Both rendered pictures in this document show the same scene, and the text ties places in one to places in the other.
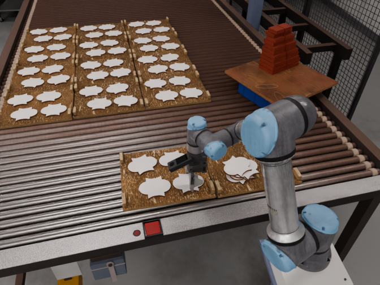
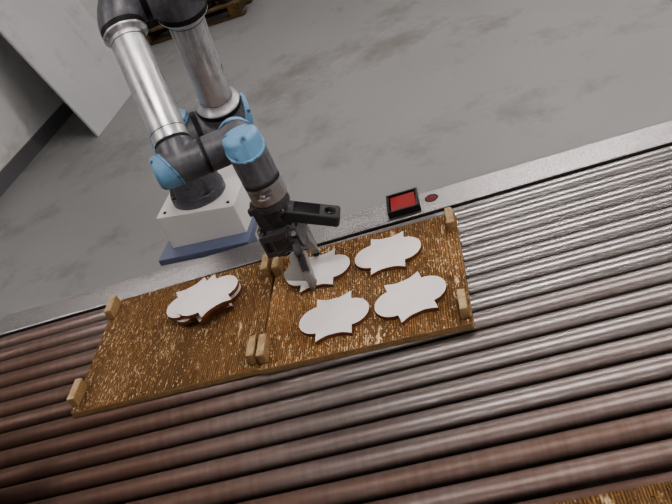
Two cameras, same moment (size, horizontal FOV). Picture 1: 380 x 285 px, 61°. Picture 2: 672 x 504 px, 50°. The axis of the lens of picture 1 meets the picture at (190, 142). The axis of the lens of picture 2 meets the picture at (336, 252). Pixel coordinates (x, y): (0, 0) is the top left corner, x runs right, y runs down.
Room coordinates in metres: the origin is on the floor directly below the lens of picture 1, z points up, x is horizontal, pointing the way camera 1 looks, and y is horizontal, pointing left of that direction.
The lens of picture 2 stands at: (2.09, 0.64, 1.81)
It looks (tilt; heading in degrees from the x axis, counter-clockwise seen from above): 34 degrees down; 208
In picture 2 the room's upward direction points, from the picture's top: 23 degrees counter-clockwise
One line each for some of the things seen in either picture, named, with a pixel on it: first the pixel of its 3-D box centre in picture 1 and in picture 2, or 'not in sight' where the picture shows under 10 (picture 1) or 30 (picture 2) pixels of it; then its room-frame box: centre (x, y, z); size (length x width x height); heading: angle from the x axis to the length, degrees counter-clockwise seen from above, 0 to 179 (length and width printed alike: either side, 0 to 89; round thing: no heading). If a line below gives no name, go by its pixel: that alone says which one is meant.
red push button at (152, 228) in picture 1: (152, 228); (403, 203); (0.76, 0.15, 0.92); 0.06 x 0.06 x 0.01; 15
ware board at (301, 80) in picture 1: (280, 77); not in sight; (1.83, -0.57, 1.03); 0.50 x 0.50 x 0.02; 35
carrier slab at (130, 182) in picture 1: (164, 175); (364, 289); (1.06, 0.12, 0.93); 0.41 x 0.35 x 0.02; 102
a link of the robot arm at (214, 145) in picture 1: (214, 143); (232, 143); (0.93, -0.10, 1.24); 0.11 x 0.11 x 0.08; 34
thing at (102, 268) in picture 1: (108, 260); not in sight; (0.70, 0.34, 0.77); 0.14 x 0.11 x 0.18; 105
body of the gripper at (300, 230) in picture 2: (195, 159); (279, 223); (1.01, -0.03, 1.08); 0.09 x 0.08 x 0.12; 102
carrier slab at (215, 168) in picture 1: (247, 163); (180, 333); (1.14, -0.29, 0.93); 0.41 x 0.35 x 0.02; 103
